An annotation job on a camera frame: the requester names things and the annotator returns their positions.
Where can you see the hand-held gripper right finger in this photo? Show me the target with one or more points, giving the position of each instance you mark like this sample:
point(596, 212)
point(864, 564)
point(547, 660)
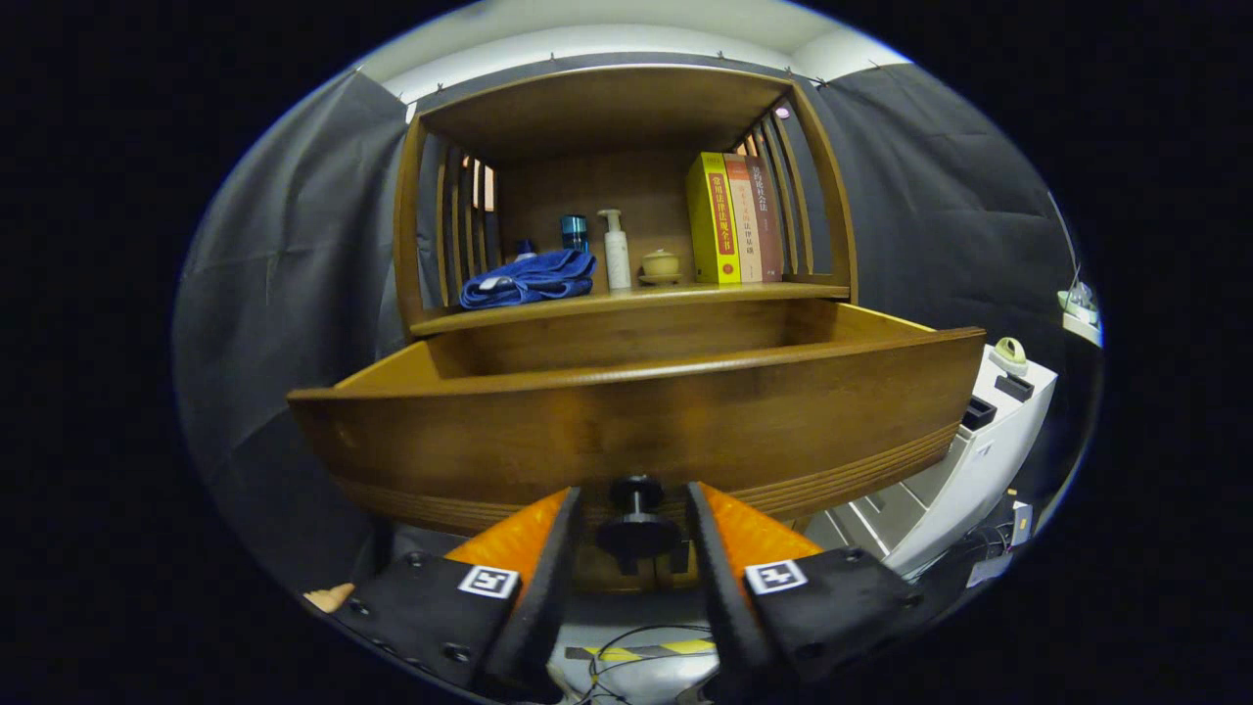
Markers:
point(724, 607)

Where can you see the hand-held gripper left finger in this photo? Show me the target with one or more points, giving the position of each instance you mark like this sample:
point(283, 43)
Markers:
point(543, 607)

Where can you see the black drawer knob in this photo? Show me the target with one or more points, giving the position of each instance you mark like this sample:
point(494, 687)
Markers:
point(636, 534)

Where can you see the brown wooden drawer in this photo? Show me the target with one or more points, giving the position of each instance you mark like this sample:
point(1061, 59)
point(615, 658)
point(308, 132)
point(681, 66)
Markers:
point(636, 431)

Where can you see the white side cabinet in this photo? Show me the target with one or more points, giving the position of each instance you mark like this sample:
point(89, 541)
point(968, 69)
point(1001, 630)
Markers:
point(969, 460)

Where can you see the brown wooden countertop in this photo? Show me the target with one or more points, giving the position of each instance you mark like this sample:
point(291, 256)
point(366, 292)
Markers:
point(685, 292)

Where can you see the brown wooden cabinet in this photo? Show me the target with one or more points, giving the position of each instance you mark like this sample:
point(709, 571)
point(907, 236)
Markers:
point(587, 186)

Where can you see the yellow black hazard tape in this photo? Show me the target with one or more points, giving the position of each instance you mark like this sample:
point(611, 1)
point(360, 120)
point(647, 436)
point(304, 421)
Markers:
point(685, 646)

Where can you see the small white device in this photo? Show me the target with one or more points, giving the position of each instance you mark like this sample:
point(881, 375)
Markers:
point(1022, 524)

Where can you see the small black block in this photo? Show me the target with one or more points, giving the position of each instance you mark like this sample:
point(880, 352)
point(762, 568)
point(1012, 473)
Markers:
point(1014, 387)
point(979, 413)

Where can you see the folded blue towel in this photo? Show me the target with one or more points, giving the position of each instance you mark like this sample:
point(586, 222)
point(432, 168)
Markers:
point(529, 279)

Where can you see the tan lidded teacup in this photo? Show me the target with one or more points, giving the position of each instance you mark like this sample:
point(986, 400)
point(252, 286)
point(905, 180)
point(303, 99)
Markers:
point(661, 264)

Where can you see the white pump bottle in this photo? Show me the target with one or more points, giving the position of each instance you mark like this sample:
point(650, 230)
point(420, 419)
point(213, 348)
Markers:
point(617, 259)

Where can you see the teal bottle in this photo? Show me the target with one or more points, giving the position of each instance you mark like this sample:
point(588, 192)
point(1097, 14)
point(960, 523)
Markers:
point(575, 233)

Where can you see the orange and cream book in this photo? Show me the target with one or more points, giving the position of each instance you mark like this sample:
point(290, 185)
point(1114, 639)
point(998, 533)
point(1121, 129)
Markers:
point(749, 230)

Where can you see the small green white object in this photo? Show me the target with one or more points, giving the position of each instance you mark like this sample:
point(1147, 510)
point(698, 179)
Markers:
point(1008, 354)

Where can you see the thick yellow book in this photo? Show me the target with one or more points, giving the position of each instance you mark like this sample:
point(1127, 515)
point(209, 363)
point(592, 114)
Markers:
point(715, 225)

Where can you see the brown book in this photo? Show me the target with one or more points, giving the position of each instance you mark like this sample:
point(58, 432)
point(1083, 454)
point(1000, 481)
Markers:
point(769, 225)

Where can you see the small white shelf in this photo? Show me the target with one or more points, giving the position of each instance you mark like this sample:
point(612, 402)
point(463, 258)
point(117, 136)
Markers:
point(1082, 328)

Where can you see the white cup with utensils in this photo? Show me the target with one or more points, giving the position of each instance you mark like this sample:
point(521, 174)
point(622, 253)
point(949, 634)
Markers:
point(1077, 296)

